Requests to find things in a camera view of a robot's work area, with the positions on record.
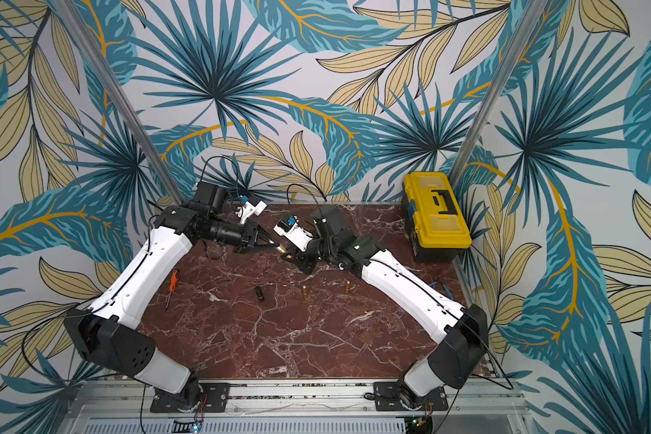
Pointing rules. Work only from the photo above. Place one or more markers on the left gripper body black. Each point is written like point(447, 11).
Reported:
point(235, 234)

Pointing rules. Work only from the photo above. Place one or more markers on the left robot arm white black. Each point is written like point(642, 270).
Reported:
point(105, 333)

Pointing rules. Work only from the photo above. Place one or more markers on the yellow black toolbox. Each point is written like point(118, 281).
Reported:
point(434, 223)

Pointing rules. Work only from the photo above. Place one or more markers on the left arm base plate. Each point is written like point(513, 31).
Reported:
point(196, 398)

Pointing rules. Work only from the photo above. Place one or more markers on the black lipstick lying left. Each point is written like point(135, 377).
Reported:
point(260, 294)

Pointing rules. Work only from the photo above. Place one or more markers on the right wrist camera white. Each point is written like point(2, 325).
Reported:
point(289, 227)

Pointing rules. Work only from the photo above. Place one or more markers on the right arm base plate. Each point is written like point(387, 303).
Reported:
point(397, 397)

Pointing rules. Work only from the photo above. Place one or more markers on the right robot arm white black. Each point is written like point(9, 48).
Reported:
point(460, 333)

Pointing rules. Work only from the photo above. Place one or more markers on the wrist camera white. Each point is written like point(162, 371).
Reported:
point(289, 227)
point(249, 207)

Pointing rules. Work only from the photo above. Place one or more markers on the orange handled screwdriver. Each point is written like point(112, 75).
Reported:
point(175, 277)

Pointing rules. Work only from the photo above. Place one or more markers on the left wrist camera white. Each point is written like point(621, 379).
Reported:
point(249, 207)

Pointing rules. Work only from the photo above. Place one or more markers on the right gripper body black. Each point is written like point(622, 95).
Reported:
point(308, 258)

